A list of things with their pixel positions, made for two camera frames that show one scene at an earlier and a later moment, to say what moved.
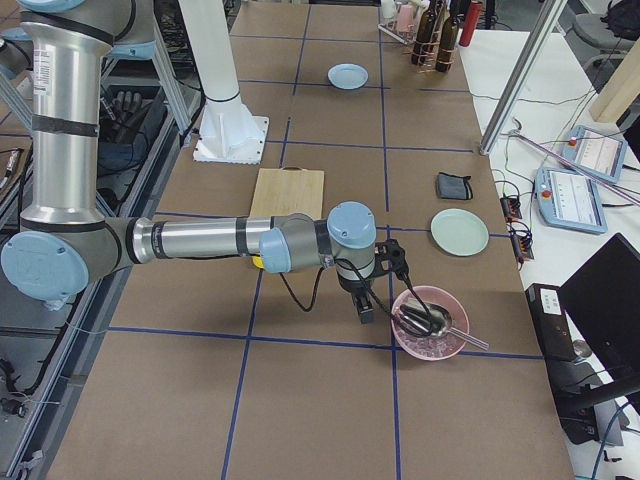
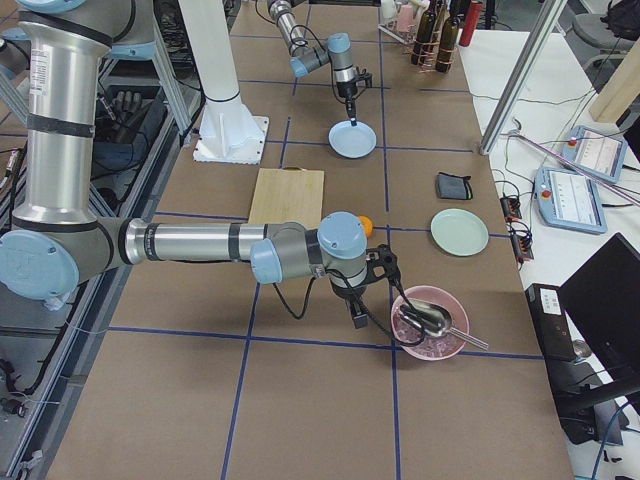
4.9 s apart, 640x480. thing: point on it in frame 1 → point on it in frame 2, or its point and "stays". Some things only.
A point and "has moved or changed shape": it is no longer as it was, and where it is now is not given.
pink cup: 405,21 stays
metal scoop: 430,319 stays
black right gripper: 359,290 → 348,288
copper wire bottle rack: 427,53 stays
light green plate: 459,233 stays
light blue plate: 348,76 has moved or changed shape
